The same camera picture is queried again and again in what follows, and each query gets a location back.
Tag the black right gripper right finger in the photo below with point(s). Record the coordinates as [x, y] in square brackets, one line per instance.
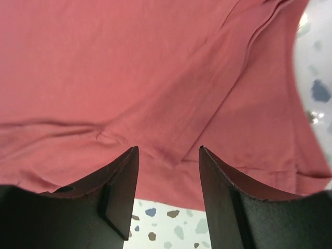
[242, 212]

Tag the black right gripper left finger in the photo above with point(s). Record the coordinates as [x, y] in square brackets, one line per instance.
[93, 212]

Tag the dusty red t shirt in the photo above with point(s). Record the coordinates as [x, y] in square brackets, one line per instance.
[82, 81]

